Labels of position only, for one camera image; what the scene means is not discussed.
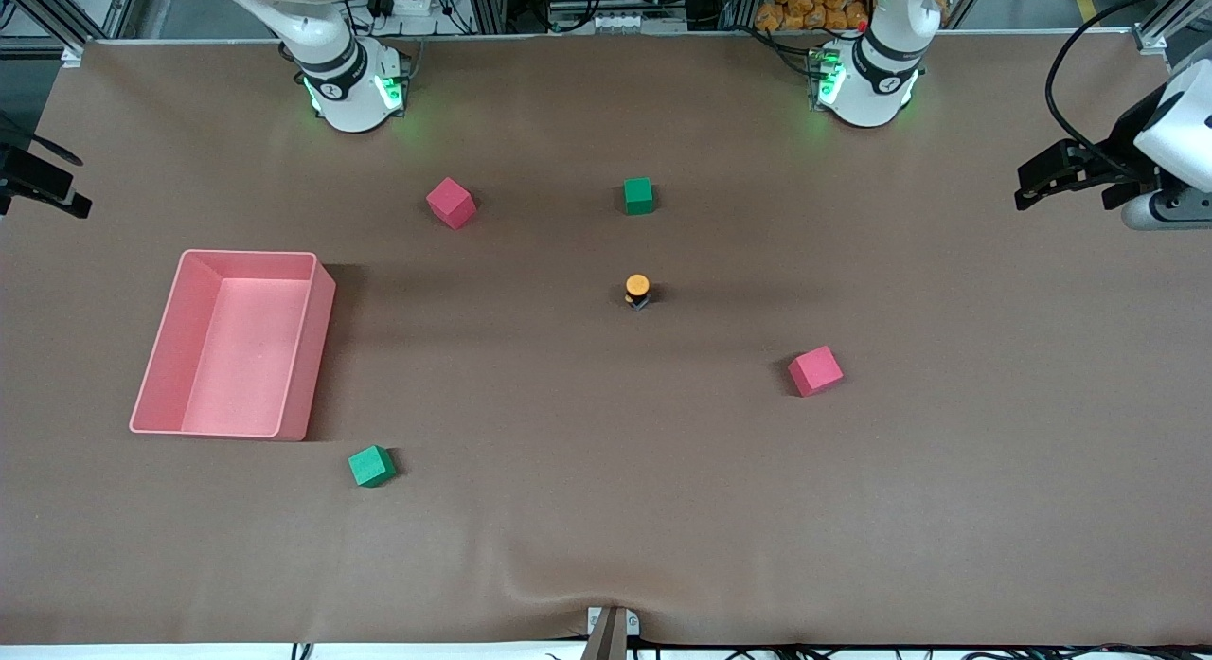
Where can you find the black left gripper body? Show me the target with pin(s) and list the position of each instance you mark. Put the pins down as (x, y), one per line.
(1127, 135)

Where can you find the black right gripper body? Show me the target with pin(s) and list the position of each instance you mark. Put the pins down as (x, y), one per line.
(28, 174)

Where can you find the aluminium frame profile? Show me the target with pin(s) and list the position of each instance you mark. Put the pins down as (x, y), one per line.
(1148, 37)
(49, 11)

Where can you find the pink foam cube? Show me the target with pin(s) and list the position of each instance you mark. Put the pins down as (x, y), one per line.
(814, 371)
(451, 204)

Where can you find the aluminium frame post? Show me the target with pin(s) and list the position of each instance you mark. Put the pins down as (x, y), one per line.
(488, 2)
(737, 2)

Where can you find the small orange-capped bottle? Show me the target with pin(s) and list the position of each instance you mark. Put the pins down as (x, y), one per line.
(637, 285)

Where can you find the grey metal clamp bracket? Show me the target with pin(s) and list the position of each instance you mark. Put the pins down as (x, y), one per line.
(633, 625)

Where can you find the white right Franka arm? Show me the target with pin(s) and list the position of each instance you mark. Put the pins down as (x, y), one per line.
(341, 101)

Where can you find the pink plastic bin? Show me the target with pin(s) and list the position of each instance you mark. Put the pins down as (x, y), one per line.
(237, 376)

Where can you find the white socket strip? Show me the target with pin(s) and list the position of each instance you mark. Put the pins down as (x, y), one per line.
(630, 22)

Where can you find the green foam cube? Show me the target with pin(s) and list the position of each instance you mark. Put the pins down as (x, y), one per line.
(371, 467)
(638, 196)

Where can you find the white power strip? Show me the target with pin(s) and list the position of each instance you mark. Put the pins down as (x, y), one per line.
(409, 2)

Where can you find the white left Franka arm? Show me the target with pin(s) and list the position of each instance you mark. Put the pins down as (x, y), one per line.
(881, 92)

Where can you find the brown table cover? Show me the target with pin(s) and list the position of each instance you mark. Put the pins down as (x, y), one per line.
(606, 499)

